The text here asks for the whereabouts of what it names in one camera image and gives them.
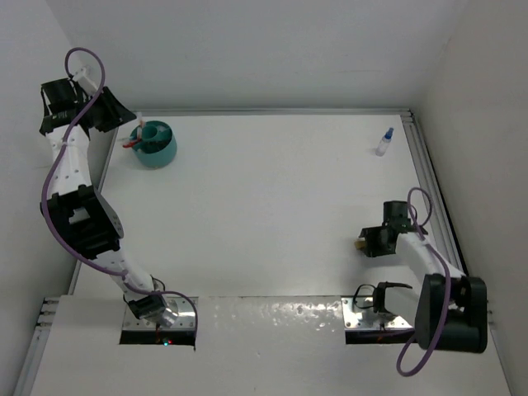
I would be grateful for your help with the small blue cap bottle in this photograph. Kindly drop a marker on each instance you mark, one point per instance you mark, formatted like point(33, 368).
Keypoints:
point(384, 143)

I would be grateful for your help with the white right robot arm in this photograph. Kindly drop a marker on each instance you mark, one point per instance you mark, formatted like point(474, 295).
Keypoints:
point(449, 310)

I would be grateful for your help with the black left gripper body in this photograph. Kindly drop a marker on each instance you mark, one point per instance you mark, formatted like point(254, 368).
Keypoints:
point(91, 115)

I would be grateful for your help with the red gel pen thin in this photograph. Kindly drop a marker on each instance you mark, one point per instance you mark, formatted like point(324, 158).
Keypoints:
point(130, 143)

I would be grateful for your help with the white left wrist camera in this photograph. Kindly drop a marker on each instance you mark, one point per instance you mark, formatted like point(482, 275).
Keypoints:
point(83, 78)

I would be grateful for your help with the yellow eraser block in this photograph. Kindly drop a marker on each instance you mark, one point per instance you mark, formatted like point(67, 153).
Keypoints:
point(359, 244)

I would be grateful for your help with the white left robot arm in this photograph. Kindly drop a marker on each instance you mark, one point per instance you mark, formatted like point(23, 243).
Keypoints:
point(78, 216)

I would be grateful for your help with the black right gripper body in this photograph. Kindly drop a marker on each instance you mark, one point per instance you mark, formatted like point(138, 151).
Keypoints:
point(374, 242)

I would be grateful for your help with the teal round organizer container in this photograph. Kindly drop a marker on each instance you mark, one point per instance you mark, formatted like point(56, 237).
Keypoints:
point(157, 146)

